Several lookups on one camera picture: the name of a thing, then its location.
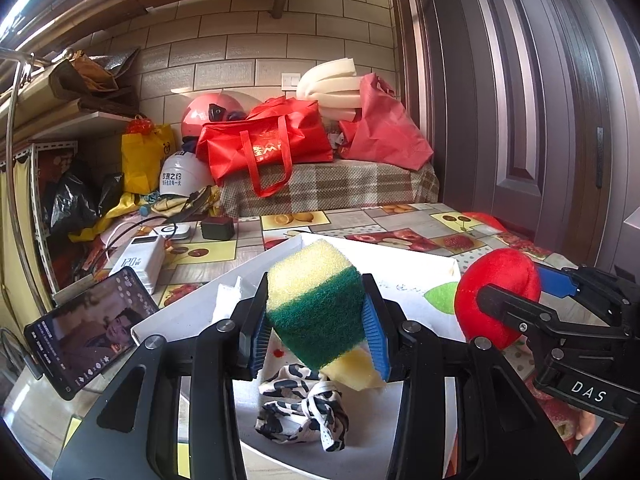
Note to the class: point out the black white patterned scrunchie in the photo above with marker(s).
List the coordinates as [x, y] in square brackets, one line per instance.
[295, 410]

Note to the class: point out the metal shelf rack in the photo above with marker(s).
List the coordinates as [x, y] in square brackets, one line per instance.
[37, 180]

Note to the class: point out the white helmet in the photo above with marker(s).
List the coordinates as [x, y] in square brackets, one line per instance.
[182, 172]

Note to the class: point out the yellow green sponge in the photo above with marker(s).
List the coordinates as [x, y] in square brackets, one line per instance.
[315, 320]

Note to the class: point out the black plastic bag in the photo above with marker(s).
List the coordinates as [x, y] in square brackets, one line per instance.
[70, 195]

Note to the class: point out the white wall switch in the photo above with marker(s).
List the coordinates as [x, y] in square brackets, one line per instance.
[290, 81]

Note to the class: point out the red printed gift bag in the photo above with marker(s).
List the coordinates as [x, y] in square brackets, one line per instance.
[482, 221]

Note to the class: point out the pink helmet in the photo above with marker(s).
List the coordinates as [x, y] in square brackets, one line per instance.
[197, 115]

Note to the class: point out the dark brown metal door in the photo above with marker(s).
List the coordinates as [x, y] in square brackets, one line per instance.
[515, 110]

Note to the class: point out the red plush ball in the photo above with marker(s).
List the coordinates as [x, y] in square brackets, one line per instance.
[500, 270]

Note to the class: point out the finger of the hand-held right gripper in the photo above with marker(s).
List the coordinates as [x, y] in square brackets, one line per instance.
[555, 281]
[515, 307]

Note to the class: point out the white crumpled tissue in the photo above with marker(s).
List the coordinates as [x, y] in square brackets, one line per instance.
[227, 300]

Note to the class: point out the yellow shopping bag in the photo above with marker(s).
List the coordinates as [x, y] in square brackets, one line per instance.
[142, 160]

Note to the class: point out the white round charging pad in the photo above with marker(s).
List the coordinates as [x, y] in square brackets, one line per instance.
[170, 232]

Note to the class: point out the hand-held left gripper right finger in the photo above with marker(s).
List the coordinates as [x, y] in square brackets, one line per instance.
[376, 337]

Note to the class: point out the brown paper bags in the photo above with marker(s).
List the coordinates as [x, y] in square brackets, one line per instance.
[95, 77]

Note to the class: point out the black smartphone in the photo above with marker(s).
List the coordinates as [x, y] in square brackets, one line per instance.
[90, 330]

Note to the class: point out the red nonwoven bag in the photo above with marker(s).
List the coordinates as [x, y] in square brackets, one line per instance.
[385, 125]

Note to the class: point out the red tote bag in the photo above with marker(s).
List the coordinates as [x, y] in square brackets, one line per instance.
[270, 140]

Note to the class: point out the white power bank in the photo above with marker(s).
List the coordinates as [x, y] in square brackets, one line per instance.
[137, 262]

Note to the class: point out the yellow cloth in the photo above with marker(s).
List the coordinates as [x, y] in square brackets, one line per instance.
[112, 217]

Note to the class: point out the dark door frame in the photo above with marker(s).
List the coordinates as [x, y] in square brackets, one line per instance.
[415, 60]

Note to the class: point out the black charger adapter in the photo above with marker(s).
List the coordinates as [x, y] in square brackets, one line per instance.
[217, 229]

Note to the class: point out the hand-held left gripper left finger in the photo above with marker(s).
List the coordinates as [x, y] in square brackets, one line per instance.
[257, 342]

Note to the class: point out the white foam strips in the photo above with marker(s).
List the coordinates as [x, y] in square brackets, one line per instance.
[325, 80]

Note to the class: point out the white tray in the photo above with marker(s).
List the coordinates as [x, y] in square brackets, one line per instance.
[390, 265]

